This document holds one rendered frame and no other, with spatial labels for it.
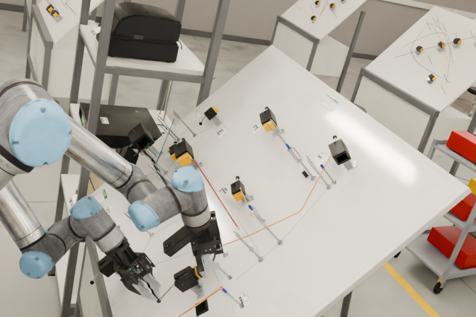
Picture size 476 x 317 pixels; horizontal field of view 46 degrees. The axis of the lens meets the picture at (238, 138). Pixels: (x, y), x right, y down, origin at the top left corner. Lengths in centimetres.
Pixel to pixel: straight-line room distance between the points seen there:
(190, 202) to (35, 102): 47
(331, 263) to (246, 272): 26
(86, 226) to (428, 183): 90
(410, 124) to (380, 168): 401
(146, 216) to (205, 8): 832
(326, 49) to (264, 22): 291
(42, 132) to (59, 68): 359
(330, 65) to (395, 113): 190
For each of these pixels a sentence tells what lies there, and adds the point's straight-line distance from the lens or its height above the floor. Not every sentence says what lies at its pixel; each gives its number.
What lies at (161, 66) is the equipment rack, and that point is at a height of 146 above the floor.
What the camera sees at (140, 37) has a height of 156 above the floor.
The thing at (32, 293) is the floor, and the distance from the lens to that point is 329.
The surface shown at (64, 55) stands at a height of 76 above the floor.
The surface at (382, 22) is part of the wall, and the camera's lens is 1138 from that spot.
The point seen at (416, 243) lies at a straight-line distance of 442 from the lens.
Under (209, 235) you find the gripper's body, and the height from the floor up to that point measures 132.
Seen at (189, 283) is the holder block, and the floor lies 114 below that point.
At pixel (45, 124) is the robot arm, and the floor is 168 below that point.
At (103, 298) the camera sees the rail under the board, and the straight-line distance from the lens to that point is 196.
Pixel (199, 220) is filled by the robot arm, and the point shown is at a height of 139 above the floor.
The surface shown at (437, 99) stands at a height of 94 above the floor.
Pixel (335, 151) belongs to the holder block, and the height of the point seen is 157.
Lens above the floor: 212
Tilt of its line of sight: 22 degrees down
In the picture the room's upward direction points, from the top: 14 degrees clockwise
